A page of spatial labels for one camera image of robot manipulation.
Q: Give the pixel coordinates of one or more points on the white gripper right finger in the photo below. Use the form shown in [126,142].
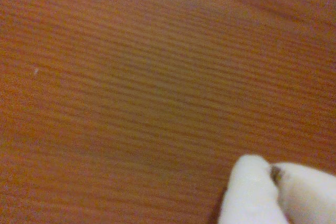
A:
[309,197]

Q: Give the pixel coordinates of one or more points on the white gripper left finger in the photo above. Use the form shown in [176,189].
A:
[249,195]

